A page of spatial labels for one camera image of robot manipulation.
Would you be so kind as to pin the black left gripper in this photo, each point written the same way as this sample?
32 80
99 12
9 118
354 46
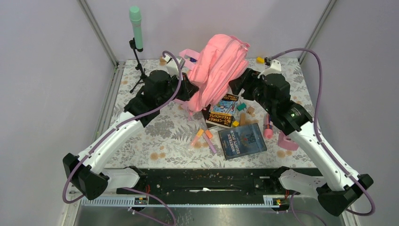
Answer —
188 88

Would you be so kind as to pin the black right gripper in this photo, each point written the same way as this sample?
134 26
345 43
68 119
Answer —
250 78

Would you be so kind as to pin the pink student backpack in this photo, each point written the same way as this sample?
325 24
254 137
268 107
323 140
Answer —
222 60

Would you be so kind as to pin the yellow highlighter marker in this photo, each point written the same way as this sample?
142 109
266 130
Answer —
197 137

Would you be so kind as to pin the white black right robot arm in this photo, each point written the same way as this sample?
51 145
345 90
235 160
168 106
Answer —
340 185

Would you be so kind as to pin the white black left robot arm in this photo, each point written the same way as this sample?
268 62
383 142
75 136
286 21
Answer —
86 171

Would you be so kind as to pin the green wooden block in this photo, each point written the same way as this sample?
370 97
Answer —
241 106

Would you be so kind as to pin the small natural wooden block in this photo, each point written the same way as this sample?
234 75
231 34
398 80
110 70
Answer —
250 110

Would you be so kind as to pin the yellow block at back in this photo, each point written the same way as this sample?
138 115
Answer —
260 60

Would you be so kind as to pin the black tablet case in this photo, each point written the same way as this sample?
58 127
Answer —
205 113

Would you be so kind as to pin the natural block at back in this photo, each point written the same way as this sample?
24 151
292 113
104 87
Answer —
163 61

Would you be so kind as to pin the long natural wooden block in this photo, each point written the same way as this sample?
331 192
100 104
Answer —
242 120

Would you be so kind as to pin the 169-Storey Treehouse book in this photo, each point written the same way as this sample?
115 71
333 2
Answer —
222 113

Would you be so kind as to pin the black microphone tripod stand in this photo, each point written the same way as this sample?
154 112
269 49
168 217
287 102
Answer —
139 66

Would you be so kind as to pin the orange highlighter marker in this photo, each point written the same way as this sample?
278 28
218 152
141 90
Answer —
208 133

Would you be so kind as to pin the floral table mat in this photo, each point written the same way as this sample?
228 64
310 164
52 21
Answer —
165 141

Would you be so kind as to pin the purple highlighter marker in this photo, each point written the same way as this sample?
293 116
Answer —
208 141

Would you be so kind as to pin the Nineteen Eighty-Four blue book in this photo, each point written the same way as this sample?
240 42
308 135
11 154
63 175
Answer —
241 141

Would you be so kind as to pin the green microphone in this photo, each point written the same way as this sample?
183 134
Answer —
136 19

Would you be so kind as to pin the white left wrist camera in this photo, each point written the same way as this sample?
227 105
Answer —
173 67

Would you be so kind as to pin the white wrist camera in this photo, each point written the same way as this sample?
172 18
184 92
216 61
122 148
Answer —
274 68
173 67

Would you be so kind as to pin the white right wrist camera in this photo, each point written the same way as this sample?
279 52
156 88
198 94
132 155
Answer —
274 68

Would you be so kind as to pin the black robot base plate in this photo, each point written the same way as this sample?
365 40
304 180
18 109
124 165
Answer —
210 186

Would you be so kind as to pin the grey slotted cable duct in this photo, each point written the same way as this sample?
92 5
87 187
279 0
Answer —
141 202

